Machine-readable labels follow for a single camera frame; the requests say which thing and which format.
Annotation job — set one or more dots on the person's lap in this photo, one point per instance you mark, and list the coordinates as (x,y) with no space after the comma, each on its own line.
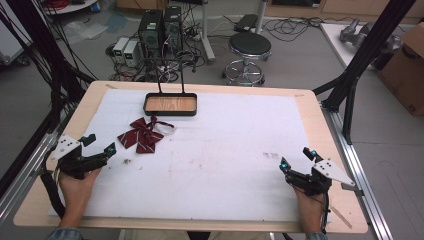
(196,235)

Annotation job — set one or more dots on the aluminium side rail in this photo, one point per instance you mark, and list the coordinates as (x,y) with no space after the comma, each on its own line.
(361,186)
(23,173)

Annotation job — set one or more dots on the flat black box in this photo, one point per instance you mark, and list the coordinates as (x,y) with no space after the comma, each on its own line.
(246,22)

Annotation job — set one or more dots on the black rack with wooden tray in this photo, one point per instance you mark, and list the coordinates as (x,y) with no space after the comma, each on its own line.
(170,104)

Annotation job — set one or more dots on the white bench power supply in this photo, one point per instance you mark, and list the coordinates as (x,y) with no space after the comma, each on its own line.
(120,48)
(131,53)

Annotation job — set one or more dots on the white table mat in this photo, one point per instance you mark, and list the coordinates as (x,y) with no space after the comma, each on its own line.
(213,173)

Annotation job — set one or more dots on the maroon striped bow tie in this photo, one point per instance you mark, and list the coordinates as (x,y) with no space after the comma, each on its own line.
(141,136)

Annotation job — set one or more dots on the black round stool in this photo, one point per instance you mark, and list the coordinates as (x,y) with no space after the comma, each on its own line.
(249,46)

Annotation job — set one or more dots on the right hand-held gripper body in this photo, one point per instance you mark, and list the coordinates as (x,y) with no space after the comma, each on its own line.
(316,181)

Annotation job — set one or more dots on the black computer tower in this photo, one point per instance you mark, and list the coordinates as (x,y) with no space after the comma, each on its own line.
(150,31)
(172,28)

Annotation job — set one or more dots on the thin wooden stick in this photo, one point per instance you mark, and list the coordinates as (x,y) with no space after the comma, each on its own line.
(340,216)

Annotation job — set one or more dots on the brown cardboard box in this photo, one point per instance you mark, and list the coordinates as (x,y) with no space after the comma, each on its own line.
(405,73)

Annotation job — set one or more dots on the person's left hand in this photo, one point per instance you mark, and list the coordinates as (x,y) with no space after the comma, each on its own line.
(75,196)

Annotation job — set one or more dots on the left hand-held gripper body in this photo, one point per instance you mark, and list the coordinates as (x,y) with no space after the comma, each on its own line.
(71,163)

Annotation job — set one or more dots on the person's right hand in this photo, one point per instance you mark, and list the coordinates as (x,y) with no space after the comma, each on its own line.
(311,210)

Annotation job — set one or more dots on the white round table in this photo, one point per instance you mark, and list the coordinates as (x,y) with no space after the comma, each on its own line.
(68,6)

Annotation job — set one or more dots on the grey desk leg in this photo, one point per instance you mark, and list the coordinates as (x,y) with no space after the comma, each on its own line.
(207,33)

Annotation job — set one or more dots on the grey robot part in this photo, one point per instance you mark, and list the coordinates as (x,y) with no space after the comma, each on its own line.
(363,33)

